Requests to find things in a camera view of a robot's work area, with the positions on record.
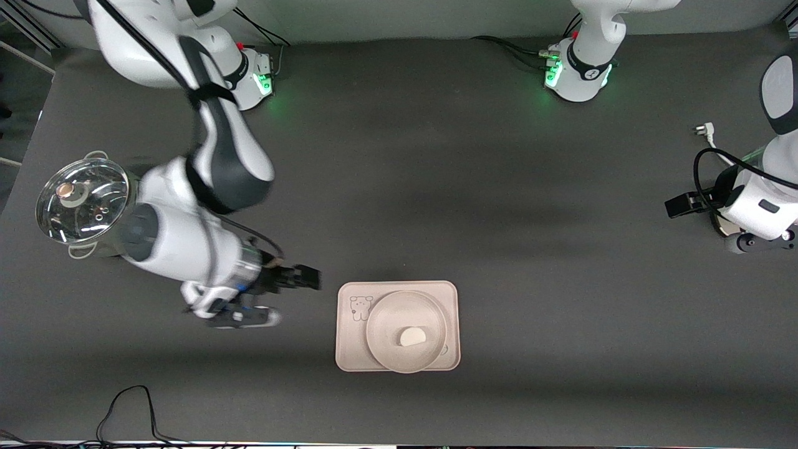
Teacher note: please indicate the white steamed bun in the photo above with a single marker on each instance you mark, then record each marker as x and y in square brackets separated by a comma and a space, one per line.
[413, 337]

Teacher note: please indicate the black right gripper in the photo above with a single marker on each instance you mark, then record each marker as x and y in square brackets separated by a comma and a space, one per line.
[272, 280]

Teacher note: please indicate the round white plate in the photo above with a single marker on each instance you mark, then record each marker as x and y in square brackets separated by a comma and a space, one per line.
[386, 343]

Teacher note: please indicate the steel pot with glass lid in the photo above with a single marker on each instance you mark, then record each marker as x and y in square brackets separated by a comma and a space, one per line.
[134, 206]

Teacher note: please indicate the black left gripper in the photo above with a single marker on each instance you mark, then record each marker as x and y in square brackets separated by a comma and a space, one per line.
[718, 198]

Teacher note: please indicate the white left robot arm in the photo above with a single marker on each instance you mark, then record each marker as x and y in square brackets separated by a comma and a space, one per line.
[586, 28]

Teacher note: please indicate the aluminium frame profile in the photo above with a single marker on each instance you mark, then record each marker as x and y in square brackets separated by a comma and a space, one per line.
[31, 28]

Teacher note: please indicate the glass pot lid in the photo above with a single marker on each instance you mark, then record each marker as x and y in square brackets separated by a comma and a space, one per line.
[81, 199]

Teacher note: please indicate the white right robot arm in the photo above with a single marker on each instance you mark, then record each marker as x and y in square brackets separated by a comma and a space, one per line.
[187, 243]

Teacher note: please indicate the cream tray with bunny print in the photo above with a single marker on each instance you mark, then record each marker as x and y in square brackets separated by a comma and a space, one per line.
[349, 349]

